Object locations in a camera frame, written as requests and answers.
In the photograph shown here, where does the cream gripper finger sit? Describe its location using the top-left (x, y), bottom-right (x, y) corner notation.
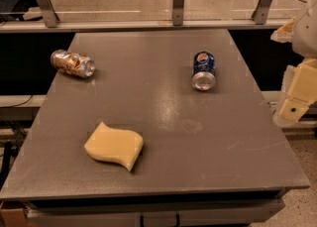
top-left (273, 57), bottom-right (317, 127)
top-left (270, 18), bottom-right (295, 43)

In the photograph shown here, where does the blue pepsi can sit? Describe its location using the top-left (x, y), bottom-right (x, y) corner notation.
top-left (191, 51), bottom-right (216, 91)

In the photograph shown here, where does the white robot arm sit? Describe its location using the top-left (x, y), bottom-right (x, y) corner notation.
top-left (270, 0), bottom-right (317, 127)

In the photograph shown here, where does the crushed orange soda can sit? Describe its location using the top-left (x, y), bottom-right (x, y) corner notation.
top-left (51, 50), bottom-right (95, 78)

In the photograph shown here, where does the yellow wavy sponge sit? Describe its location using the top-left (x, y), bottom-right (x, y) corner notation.
top-left (84, 122), bottom-right (144, 171)

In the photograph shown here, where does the cardboard box corner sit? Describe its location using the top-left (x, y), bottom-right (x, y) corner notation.
top-left (0, 201), bottom-right (28, 227)

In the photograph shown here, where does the right metal bracket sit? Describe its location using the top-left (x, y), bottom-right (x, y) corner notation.
top-left (252, 0), bottom-right (272, 25)

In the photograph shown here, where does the metal bracket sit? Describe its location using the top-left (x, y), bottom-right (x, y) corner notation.
top-left (37, 0), bottom-right (59, 28)
top-left (252, 0), bottom-right (272, 25)
top-left (172, 0), bottom-right (184, 26)

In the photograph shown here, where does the middle metal bracket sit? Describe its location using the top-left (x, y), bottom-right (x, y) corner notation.
top-left (172, 0), bottom-right (184, 26)

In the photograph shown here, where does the left metal bracket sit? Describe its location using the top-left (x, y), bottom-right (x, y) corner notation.
top-left (37, 0), bottom-right (59, 28)

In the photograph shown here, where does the black cable at left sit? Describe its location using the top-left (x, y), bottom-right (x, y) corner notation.
top-left (0, 94), bottom-right (34, 109)

